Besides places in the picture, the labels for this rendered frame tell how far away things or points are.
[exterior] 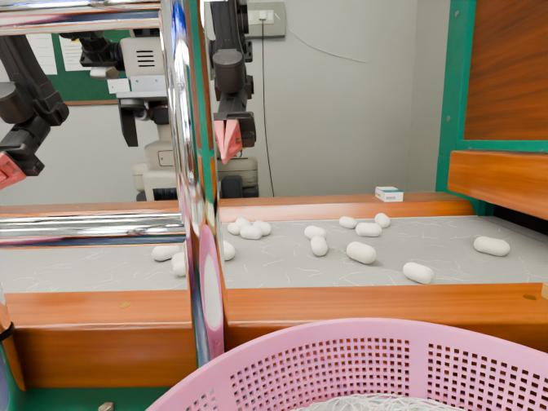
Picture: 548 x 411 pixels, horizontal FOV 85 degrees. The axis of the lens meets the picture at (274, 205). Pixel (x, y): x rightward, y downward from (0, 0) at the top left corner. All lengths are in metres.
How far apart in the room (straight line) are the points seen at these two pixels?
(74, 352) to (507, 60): 0.67
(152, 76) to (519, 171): 0.96
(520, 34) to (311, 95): 1.98
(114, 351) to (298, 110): 2.33
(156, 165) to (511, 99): 0.95
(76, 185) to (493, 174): 2.74
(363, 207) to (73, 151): 2.51
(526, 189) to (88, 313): 0.48
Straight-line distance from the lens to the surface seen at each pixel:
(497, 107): 0.65
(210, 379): 0.19
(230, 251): 0.39
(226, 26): 0.71
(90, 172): 2.80
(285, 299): 0.25
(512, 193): 0.49
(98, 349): 0.27
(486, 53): 0.70
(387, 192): 0.61
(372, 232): 0.47
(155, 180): 1.07
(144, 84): 1.09
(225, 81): 0.63
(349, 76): 2.60
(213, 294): 0.19
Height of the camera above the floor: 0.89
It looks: 12 degrees down
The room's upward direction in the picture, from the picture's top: 2 degrees counter-clockwise
